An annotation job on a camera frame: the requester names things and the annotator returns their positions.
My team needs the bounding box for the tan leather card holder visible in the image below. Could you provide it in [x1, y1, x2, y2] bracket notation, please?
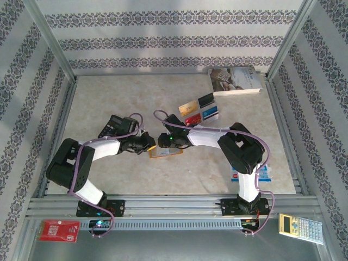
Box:
[148, 145, 183, 160]

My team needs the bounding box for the red credit card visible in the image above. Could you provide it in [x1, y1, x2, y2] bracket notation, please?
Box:
[185, 113, 202, 127]

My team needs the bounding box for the gold credit card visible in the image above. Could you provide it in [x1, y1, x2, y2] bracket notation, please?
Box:
[178, 100, 198, 116]

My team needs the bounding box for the clear acrylic card stand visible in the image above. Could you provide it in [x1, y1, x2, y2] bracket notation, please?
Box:
[178, 92, 220, 128]

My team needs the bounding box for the blue white credit card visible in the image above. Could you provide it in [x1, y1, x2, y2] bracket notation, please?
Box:
[202, 105, 220, 122]

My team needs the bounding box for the black credit card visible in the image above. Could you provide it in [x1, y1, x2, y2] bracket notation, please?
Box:
[197, 92, 215, 108]

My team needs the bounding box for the blue and white card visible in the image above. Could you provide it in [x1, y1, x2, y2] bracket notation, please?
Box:
[230, 163, 274, 182]

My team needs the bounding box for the black calculator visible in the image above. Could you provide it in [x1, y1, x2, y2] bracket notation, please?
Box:
[97, 114, 125, 138]

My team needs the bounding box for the white paperback book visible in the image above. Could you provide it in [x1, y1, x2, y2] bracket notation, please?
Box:
[208, 66, 264, 97]

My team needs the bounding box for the red flat packet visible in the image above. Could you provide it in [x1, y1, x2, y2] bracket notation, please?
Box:
[36, 219, 81, 243]

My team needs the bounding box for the beige scientific calculator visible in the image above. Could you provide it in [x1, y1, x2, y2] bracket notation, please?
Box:
[277, 213, 324, 245]

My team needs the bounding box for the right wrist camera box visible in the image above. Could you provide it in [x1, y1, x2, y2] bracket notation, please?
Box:
[165, 114, 182, 130]

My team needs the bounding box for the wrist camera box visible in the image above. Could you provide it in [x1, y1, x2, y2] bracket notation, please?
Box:
[121, 116, 141, 134]
[165, 114, 182, 130]

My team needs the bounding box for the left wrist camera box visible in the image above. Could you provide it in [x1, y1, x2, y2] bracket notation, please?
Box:
[121, 116, 141, 134]

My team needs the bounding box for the aluminium mounting rail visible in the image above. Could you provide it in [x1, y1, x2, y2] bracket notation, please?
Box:
[26, 194, 320, 218]

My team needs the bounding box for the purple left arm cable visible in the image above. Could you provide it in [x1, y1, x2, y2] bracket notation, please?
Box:
[67, 113, 144, 238]

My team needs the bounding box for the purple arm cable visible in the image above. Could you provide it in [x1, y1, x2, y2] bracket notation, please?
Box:
[67, 113, 144, 238]
[153, 109, 275, 237]

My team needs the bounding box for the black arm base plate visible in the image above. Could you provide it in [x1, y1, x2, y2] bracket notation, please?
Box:
[220, 197, 271, 217]
[76, 199, 126, 218]

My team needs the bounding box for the aluminium side rail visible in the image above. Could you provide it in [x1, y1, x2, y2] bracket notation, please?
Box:
[38, 77, 78, 198]
[264, 73, 310, 196]

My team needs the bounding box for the grey slotted cable duct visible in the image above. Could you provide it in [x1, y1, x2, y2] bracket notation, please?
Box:
[80, 219, 243, 231]

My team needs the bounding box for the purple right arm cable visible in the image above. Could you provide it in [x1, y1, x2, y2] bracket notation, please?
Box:
[153, 109, 275, 237]

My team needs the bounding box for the aluminium frame post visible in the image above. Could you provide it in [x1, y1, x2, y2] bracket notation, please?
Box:
[266, 0, 319, 81]
[23, 0, 78, 82]

